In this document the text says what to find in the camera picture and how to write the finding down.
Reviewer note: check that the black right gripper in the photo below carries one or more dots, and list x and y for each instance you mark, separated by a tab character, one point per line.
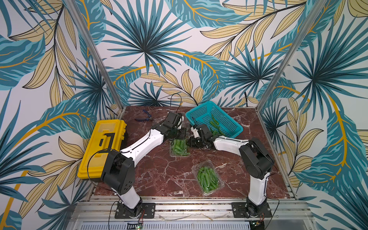
197	141

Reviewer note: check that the yellow black toolbox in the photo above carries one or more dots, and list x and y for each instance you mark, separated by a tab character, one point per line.
107	134

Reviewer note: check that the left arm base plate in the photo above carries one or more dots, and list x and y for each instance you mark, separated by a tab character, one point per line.
145	210

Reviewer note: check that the teal perforated plastic basket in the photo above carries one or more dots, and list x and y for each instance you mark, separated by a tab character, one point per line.
215	118

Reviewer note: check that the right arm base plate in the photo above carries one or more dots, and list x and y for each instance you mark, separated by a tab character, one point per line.
249	210

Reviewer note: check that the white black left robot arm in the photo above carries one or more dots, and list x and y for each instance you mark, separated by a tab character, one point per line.
119	168

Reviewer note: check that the clear clamshell container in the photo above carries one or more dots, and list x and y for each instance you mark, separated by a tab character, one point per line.
179	148
207	177

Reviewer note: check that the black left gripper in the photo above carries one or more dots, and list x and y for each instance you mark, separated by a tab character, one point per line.
183	134

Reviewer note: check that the aluminium frame rail front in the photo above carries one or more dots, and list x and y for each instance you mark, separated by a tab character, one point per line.
100	208

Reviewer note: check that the blue handled pliers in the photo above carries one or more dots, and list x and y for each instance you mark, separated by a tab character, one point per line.
148	117

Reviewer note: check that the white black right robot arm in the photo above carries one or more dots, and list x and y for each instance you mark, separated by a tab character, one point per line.
256	158

